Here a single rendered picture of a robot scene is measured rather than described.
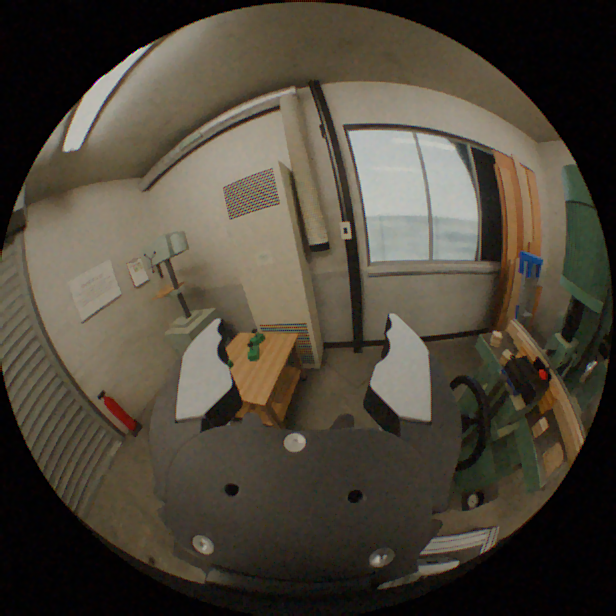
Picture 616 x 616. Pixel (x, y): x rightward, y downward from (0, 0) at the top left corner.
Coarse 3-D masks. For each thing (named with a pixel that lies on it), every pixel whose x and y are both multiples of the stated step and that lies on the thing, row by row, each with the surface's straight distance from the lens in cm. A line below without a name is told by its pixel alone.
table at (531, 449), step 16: (480, 336) 79; (480, 352) 79; (496, 352) 75; (512, 352) 80; (496, 368) 72; (528, 416) 65; (544, 416) 71; (496, 432) 59; (512, 432) 66; (528, 432) 63; (544, 432) 68; (560, 432) 75; (528, 448) 64; (544, 448) 66; (528, 464) 65; (560, 464) 72; (528, 480) 66; (544, 480) 65
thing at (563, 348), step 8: (560, 336) 70; (552, 344) 69; (560, 344) 67; (568, 344) 70; (576, 344) 77; (560, 352) 67; (568, 352) 71; (552, 360) 69; (560, 360) 68; (568, 360) 79
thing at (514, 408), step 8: (496, 376) 58; (488, 384) 61; (504, 384) 56; (488, 392) 61; (496, 400) 58; (512, 400) 54; (520, 400) 56; (504, 408) 56; (512, 408) 54; (520, 408) 54; (528, 408) 60; (496, 416) 59; (504, 416) 56; (512, 416) 55; (520, 416) 62; (496, 424) 59; (504, 424) 58
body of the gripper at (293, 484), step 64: (192, 448) 6; (256, 448) 5; (320, 448) 5; (384, 448) 6; (192, 512) 6; (256, 512) 5; (320, 512) 5; (384, 512) 5; (256, 576) 6; (320, 576) 5; (384, 576) 6
